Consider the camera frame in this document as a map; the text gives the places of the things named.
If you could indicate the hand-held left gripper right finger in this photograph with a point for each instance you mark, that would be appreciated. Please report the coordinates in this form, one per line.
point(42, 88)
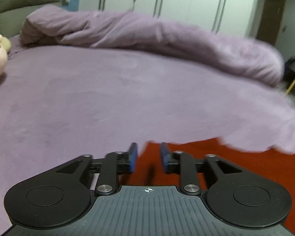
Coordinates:
point(164, 157)

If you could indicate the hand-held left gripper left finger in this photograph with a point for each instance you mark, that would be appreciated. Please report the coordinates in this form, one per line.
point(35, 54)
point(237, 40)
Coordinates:
point(132, 157)

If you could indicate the red knit cardigan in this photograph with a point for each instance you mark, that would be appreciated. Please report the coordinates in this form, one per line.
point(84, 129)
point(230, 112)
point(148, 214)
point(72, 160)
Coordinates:
point(282, 167)

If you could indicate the bed with purple sheet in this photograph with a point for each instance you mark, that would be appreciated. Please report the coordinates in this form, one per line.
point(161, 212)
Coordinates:
point(100, 103)

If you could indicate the purple duvet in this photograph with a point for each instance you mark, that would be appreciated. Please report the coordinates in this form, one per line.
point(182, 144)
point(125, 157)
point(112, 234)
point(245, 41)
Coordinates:
point(137, 34)

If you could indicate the side table with yellow legs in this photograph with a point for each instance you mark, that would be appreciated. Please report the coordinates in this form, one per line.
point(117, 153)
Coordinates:
point(293, 84)

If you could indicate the white wardrobe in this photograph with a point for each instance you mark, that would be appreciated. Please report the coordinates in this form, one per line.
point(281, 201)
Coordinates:
point(182, 2)

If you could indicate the pale green plush toy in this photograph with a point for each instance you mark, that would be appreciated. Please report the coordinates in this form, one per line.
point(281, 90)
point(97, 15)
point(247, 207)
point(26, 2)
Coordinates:
point(6, 44)

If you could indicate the dark wooden door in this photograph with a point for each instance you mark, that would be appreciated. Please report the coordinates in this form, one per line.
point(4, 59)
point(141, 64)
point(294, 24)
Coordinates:
point(270, 19)

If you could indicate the grey-green padded headboard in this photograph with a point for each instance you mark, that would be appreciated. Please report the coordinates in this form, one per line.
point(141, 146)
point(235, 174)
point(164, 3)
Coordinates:
point(19, 5)

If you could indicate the white wall charger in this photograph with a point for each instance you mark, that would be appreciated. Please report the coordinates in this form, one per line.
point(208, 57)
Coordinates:
point(65, 1)

